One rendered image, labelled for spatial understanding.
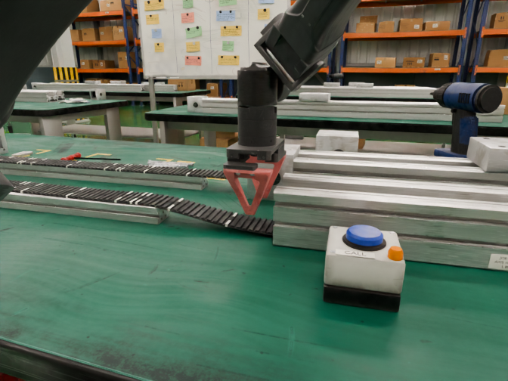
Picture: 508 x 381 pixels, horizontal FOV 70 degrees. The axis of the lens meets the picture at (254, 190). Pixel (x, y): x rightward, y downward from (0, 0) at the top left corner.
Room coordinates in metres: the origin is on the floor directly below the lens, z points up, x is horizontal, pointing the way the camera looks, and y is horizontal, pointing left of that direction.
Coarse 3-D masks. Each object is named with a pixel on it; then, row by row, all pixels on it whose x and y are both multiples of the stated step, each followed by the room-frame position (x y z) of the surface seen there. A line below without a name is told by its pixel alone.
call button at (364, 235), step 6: (348, 228) 0.38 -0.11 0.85; (354, 228) 0.38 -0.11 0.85; (360, 228) 0.38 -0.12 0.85; (366, 228) 0.38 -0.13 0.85; (372, 228) 0.38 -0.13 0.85; (348, 234) 0.37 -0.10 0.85; (354, 234) 0.36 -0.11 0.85; (360, 234) 0.36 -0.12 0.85; (366, 234) 0.36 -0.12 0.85; (372, 234) 0.36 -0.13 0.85; (378, 234) 0.36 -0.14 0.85; (354, 240) 0.36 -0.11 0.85; (360, 240) 0.35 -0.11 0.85; (366, 240) 0.35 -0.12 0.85; (372, 240) 0.35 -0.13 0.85; (378, 240) 0.35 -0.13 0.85
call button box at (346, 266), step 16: (336, 240) 0.37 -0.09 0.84; (384, 240) 0.37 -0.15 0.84; (336, 256) 0.34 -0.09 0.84; (352, 256) 0.34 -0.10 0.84; (368, 256) 0.33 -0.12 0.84; (384, 256) 0.34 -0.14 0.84; (336, 272) 0.34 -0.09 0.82; (352, 272) 0.33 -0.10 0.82; (368, 272) 0.33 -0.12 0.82; (384, 272) 0.33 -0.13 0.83; (400, 272) 0.32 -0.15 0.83; (336, 288) 0.34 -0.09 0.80; (352, 288) 0.34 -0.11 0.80; (368, 288) 0.33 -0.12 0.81; (384, 288) 0.33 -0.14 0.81; (400, 288) 0.32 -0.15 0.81; (352, 304) 0.33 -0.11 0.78; (368, 304) 0.33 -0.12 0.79; (384, 304) 0.33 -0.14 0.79
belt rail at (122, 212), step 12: (12, 192) 0.64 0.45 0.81; (0, 204) 0.64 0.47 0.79; (12, 204) 0.63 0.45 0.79; (24, 204) 0.62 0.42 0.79; (36, 204) 0.62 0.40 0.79; (48, 204) 0.62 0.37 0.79; (60, 204) 0.60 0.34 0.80; (72, 204) 0.60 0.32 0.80; (84, 204) 0.59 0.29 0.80; (96, 204) 0.58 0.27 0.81; (108, 204) 0.58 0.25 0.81; (120, 204) 0.57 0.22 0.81; (132, 204) 0.57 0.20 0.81; (96, 216) 0.58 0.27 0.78; (108, 216) 0.58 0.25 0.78; (120, 216) 0.57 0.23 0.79; (132, 216) 0.57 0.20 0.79; (144, 216) 0.56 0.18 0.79; (156, 216) 0.56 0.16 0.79; (168, 216) 0.59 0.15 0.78
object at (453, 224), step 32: (288, 192) 0.47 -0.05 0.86; (320, 192) 0.47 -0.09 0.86; (352, 192) 0.47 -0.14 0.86; (384, 192) 0.51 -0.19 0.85; (416, 192) 0.50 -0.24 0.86; (448, 192) 0.49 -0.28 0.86; (480, 192) 0.48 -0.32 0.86; (288, 224) 0.48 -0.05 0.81; (320, 224) 0.46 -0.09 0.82; (352, 224) 0.45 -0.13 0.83; (384, 224) 0.44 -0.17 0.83; (416, 224) 0.43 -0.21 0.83; (448, 224) 0.42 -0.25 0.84; (480, 224) 0.42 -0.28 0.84; (416, 256) 0.43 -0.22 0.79; (448, 256) 0.42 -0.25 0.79; (480, 256) 0.41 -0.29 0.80
